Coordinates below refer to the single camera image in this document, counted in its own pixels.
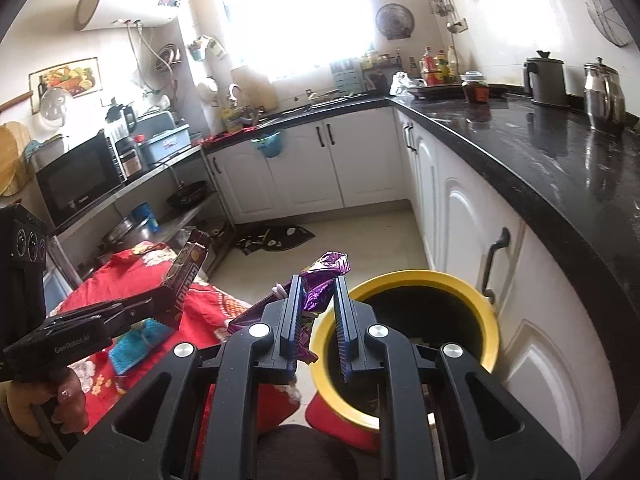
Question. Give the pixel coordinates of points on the window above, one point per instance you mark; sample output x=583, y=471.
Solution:
x=295, y=15

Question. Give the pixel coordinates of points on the blue container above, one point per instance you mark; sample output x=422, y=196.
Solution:
x=146, y=217

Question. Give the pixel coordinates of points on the black frying pan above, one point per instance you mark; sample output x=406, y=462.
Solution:
x=187, y=195

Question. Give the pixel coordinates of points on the red plastic object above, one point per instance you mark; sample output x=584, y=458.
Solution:
x=335, y=430

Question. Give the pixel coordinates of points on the fruit wall poster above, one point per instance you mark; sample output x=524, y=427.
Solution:
x=65, y=82

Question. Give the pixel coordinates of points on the white plastic bag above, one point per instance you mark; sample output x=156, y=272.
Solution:
x=402, y=84

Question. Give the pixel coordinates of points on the grey kettle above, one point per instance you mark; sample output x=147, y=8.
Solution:
x=547, y=82

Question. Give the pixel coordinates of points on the glass jar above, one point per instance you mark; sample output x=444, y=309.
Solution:
x=475, y=90

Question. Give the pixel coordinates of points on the blue hanging basket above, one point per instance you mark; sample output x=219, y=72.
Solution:
x=267, y=145

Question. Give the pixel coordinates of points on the white water heater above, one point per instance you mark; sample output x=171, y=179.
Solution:
x=125, y=2

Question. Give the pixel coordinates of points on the blue-grey dish box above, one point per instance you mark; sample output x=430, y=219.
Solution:
x=165, y=145

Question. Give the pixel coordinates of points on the brown snack wrapper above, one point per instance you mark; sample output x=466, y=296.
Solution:
x=187, y=275

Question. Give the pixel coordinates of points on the red-label sauce bottle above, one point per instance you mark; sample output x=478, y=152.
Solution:
x=428, y=67

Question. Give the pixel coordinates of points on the round wooden cutting board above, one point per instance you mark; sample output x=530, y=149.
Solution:
x=12, y=160

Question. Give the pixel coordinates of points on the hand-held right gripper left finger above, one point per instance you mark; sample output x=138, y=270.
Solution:
x=295, y=320

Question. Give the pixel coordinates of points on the black microwave oven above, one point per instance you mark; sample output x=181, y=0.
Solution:
x=75, y=180

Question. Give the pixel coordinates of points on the black floor mat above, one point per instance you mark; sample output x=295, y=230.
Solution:
x=280, y=239

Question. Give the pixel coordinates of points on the glass pot lid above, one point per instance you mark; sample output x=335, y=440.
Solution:
x=54, y=109

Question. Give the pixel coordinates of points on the beige cutting board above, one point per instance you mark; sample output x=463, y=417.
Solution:
x=255, y=87

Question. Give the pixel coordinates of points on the blue towel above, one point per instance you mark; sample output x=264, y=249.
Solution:
x=135, y=347

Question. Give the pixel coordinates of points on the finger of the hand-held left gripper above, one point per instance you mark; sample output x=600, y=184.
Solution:
x=100, y=311
x=137, y=324

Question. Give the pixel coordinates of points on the teal knife block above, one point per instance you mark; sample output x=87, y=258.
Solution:
x=346, y=76

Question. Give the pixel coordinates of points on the yellow-rimmed black bin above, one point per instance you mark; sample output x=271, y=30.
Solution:
x=450, y=300

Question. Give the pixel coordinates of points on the jar appliance with label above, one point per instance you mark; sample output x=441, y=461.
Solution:
x=129, y=160

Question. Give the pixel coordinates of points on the metal kitchen shelf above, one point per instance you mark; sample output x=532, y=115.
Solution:
x=150, y=175

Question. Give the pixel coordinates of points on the yellow oil bottle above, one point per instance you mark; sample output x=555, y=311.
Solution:
x=452, y=65

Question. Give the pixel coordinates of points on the red floral tablecloth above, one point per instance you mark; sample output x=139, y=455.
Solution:
x=210, y=310

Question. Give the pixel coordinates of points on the sink faucet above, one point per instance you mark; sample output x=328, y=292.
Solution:
x=235, y=92

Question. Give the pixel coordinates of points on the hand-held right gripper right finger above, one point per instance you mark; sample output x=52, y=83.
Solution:
x=342, y=330

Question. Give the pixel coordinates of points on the metal basin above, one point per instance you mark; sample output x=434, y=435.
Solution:
x=125, y=235

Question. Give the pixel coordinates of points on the person's left hand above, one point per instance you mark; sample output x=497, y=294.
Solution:
x=70, y=400

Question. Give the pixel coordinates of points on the small wall fan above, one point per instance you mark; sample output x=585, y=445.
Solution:
x=395, y=21

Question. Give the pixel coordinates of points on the purple snack wrapper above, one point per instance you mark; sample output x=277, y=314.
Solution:
x=322, y=280

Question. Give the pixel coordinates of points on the white kitchen cabinets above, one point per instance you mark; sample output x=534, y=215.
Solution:
x=365, y=160

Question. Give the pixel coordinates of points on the steel kettle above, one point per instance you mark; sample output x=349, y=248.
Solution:
x=602, y=100

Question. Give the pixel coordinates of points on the black kitchen countertop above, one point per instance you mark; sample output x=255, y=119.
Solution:
x=525, y=140

